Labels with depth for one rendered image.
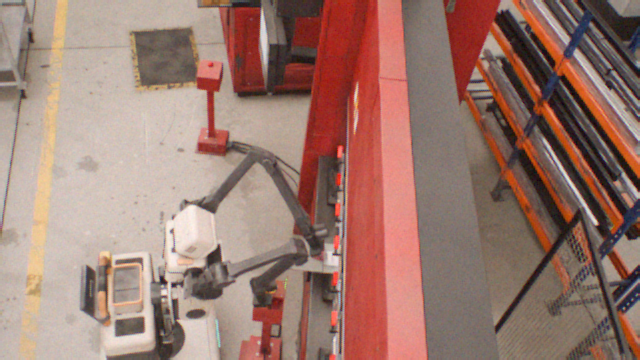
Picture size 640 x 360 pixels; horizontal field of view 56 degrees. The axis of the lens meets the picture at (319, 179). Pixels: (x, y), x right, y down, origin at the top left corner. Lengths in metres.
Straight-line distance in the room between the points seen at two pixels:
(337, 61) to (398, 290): 1.94
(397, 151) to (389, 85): 0.32
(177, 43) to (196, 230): 3.49
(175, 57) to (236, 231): 2.06
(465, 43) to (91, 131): 3.17
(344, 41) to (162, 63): 2.86
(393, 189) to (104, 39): 4.69
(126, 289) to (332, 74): 1.56
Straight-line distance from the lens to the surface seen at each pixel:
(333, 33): 3.22
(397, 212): 1.75
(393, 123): 2.00
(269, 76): 3.56
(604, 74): 4.22
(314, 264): 3.16
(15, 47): 5.67
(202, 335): 3.75
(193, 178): 4.81
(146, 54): 5.93
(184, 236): 2.81
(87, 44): 6.14
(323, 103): 3.52
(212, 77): 4.42
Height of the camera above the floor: 3.63
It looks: 48 degrees down
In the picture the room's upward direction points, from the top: 10 degrees clockwise
